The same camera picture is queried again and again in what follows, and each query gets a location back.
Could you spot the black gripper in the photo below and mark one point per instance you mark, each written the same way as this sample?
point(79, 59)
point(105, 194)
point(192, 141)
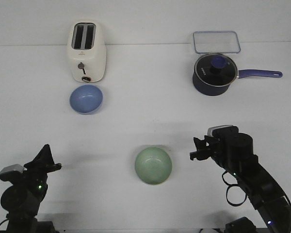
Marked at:
point(209, 147)
point(36, 176)

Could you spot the green plastic bowl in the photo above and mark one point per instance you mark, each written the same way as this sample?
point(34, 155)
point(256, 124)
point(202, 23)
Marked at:
point(153, 165)

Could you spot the blue plastic bowl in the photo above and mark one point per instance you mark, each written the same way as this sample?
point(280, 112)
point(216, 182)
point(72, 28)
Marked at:
point(86, 99)

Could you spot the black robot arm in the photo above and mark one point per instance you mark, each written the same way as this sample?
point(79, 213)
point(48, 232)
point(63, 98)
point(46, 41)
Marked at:
point(98, 188)
point(22, 205)

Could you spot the dark blue saucepan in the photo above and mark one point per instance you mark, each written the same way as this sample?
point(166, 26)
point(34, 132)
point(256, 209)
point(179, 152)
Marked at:
point(244, 73)

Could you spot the glass pot lid blue knob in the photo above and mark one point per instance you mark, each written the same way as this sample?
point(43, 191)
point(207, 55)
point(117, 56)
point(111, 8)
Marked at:
point(215, 69)

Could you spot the clear plastic food container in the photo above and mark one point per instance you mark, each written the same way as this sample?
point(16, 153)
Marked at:
point(225, 42)

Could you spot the cream two-slot toaster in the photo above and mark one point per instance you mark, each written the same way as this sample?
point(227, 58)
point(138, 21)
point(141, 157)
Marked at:
point(86, 51)

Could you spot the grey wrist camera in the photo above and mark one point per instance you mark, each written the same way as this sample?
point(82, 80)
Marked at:
point(11, 173)
point(214, 131)

